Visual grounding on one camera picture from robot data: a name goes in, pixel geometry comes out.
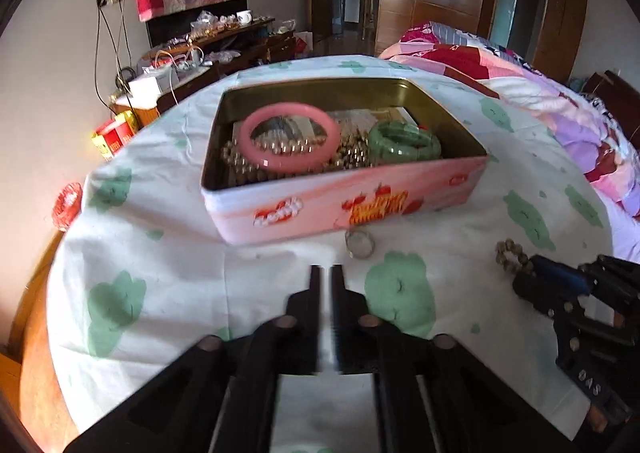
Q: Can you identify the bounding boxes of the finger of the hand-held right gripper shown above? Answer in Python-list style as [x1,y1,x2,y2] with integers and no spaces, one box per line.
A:
[530,255,596,291]
[512,273,583,316]

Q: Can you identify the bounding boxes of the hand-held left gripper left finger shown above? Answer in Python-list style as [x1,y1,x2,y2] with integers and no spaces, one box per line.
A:
[62,264,323,453]

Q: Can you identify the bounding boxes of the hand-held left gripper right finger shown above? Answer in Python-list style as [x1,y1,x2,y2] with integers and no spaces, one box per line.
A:
[330,264,581,453]

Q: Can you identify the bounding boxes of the small silver ring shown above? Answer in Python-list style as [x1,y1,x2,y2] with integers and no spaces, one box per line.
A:
[344,228,376,260]

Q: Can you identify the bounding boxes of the dark bead bracelet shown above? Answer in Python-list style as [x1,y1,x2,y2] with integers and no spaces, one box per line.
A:
[495,239,535,279]

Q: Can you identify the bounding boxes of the pink tin box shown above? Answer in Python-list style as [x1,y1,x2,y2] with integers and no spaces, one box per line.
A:
[200,77,488,246]

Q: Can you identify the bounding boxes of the gold bead bracelet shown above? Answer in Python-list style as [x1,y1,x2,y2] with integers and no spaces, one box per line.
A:
[221,136,326,181]

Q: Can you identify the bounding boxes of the green jade bangle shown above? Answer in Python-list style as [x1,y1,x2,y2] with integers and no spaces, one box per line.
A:
[367,120,443,165]

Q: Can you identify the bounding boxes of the pink bangle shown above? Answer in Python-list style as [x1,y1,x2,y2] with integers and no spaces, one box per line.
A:
[236,102,342,171]

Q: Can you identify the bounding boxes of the white bed sheet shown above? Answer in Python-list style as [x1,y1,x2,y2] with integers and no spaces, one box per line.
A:
[605,193,640,264]

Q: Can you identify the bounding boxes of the bed with colourful quilt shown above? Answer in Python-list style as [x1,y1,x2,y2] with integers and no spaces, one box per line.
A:
[377,20,640,219]

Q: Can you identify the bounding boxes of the wooden headboard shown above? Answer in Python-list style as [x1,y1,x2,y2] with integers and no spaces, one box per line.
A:
[582,69,640,149]

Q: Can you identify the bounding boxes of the white green-print tablecloth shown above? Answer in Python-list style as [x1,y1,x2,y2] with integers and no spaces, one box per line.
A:
[46,54,616,453]

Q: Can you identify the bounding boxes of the wooden cabinet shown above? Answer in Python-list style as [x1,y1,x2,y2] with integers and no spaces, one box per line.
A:
[112,18,298,126]

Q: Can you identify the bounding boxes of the red and yellow carton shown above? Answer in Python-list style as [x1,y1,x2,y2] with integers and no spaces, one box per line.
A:
[91,109,137,161]

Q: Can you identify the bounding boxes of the red round ornament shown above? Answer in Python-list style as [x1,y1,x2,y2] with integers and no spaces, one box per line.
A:
[52,182,83,231]

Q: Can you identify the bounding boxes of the white box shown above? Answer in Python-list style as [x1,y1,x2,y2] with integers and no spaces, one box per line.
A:
[127,69,176,101]

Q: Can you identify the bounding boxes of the glass sliding door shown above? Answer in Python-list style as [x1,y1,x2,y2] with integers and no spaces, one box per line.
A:
[492,0,551,64]

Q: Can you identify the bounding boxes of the black television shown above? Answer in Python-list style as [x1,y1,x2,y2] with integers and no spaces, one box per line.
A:
[145,0,251,51]

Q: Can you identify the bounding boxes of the silver bead chain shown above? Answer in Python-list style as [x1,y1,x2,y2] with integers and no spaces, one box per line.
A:
[325,120,378,169]

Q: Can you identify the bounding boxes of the grey cable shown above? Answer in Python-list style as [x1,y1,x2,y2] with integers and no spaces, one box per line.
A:
[117,3,137,84]
[94,6,114,105]

